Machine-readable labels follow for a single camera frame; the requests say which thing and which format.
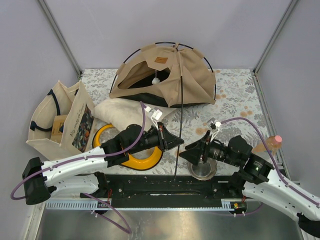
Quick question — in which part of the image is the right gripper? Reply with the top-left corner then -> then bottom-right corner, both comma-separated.
178,130 -> 240,167

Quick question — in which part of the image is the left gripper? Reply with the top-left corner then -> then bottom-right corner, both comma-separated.
129,122 -> 185,155

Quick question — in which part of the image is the beige pet tent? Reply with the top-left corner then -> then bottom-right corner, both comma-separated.
108,42 -> 217,109

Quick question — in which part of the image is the black tent pole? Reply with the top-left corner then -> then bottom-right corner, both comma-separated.
173,48 -> 185,181
109,41 -> 217,101

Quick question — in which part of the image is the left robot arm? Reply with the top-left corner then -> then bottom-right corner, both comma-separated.
22,122 -> 184,205

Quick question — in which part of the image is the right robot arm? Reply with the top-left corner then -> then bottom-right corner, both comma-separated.
179,132 -> 320,238

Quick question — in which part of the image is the stainless steel bowl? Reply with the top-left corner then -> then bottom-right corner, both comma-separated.
187,159 -> 218,181

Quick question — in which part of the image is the yellow double bowl holder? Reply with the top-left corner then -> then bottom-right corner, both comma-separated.
92,123 -> 163,171

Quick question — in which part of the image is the white fluffy cushion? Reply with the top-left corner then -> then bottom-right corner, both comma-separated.
92,97 -> 181,135

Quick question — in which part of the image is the white pompom toy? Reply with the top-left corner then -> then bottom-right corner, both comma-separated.
151,77 -> 161,85

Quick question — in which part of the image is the orange drink bottle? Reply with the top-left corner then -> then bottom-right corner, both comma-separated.
251,135 -> 283,156

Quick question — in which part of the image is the cream tote bag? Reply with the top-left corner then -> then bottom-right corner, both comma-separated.
27,81 -> 96,161

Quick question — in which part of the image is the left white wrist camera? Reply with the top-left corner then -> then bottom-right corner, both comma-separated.
144,105 -> 163,129

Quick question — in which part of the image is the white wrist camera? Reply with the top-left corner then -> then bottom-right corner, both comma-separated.
144,105 -> 163,129
206,117 -> 222,142

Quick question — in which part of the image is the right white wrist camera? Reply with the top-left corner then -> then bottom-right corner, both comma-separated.
206,117 -> 222,142

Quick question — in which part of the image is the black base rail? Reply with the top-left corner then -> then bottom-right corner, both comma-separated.
89,173 -> 243,209

